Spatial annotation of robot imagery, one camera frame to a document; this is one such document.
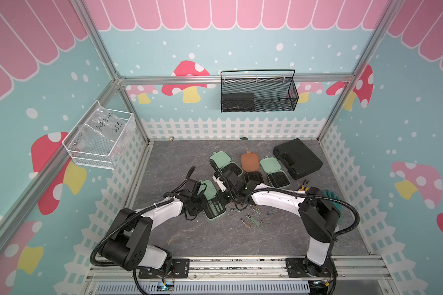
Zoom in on black box in basket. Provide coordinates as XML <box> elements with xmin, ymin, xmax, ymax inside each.
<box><xmin>221</xmin><ymin>93</ymin><xmax>255</xmax><ymax>113</ymax></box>

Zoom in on front aluminium rail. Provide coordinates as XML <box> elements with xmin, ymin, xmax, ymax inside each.
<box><xmin>84</xmin><ymin>256</ymin><xmax>392</xmax><ymax>283</ymax></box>

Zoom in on white wire wall basket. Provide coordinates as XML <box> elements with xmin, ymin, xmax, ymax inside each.
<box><xmin>62</xmin><ymin>100</ymin><xmax>134</xmax><ymax>170</ymax></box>

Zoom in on brown case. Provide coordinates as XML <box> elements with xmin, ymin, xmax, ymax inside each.
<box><xmin>241</xmin><ymin>151</ymin><xmax>264</xmax><ymax>183</ymax></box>

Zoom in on clear plastic bag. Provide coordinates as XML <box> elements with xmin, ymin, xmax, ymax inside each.
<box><xmin>77</xmin><ymin>103</ymin><xmax>137</xmax><ymax>168</ymax></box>

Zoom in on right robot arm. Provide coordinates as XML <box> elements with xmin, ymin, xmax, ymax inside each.
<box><xmin>213</xmin><ymin>171</ymin><xmax>360</xmax><ymax>277</ymax></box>

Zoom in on yellow handled pliers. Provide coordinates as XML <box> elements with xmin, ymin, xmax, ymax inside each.
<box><xmin>299</xmin><ymin>179</ymin><xmax>310</xmax><ymax>192</ymax></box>

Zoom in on green work glove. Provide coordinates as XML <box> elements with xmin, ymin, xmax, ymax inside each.
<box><xmin>322</xmin><ymin>189</ymin><xmax>343</xmax><ymax>226</ymax></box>

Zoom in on black wire wall basket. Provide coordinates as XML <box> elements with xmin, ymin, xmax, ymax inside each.
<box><xmin>220</xmin><ymin>69</ymin><xmax>299</xmax><ymax>113</ymax></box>

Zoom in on black plastic tool case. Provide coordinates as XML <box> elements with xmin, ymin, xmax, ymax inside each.
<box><xmin>273</xmin><ymin>138</ymin><xmax>323</xmax><ymax>180</ymax></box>

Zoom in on green case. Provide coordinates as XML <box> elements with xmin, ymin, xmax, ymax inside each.
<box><xmin>260</xmin><ymin>157</ymin><xmax>290</xmax><ymax>188</ymax></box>
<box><xmin>210</xmin><ymin>151</ymin><xmax>243</xmax><ymax>177</ymax></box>
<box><xmin>199</xmin><ymin>180</ymin><xmax>226</xmax><ymax>221</ymax></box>

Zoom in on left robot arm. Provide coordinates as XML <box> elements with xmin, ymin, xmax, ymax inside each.
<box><xmin>90</xmin><ymin>179</ymin><xmax>207</xmax><ymax>277</ymax></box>

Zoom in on brown nail clipper low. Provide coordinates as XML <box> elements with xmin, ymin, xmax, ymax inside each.
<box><xmin>240</xmin><ymin>218</ymin><xmax>251</xmax><ymax>228</ymax></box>

